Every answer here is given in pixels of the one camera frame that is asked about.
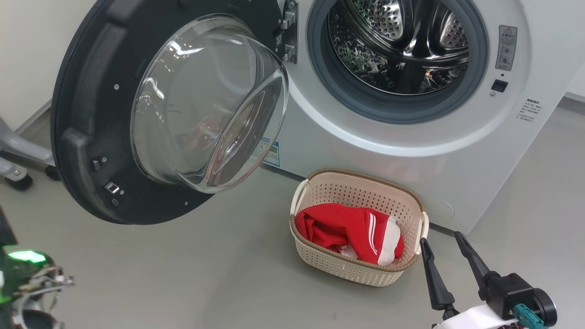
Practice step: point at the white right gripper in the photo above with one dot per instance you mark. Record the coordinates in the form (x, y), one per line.
(475, 320)

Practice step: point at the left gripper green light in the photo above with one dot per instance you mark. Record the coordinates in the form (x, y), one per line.
(18, 274)

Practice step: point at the red and white garment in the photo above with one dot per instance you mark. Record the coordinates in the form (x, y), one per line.
(338, 228)

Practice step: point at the round black washing machine door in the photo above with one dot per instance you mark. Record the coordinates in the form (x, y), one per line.
(91, 91)

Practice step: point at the cream perforated laundry basket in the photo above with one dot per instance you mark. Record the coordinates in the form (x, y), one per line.
(356, 187)

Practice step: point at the white front-load washing machine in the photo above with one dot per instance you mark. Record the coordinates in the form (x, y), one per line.
(365, 151)

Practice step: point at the black door lock socket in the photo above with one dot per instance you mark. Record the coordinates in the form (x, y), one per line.
(499, 86)

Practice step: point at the grey rubber door gasket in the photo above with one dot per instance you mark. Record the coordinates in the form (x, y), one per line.
(347, 98)

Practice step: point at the metal door hinge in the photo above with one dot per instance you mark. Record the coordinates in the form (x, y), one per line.
(289, 23)

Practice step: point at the grey partition stand with caster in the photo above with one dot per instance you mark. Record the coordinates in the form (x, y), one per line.
(23, 148)
(13, 176)

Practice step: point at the small printed text sticker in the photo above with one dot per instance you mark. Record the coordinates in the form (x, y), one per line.
(529, 109)

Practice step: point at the blue energy label sticker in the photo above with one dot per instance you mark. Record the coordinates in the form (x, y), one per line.
(273, 155)

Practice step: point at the grey warning sticker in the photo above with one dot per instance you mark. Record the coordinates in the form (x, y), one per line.
(506, 48)

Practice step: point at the perforated steel washer drum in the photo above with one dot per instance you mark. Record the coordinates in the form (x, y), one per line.
(388, 18)

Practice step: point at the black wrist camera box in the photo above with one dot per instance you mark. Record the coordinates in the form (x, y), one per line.
(512, 292)

